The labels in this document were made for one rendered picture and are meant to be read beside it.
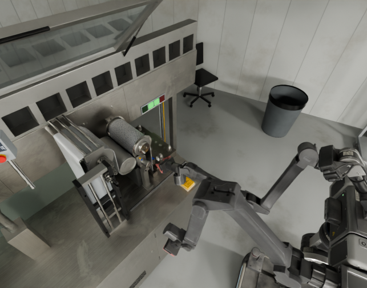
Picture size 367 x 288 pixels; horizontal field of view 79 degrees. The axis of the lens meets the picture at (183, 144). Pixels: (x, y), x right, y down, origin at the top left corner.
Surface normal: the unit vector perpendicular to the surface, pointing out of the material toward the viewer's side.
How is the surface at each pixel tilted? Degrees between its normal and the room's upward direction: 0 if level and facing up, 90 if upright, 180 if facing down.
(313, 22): 90
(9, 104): 90
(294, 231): 0
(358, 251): 0
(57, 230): 0
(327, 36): 90
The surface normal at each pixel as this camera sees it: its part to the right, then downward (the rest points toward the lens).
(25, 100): 0.75, 0.50
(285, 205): 0.02, -0.68
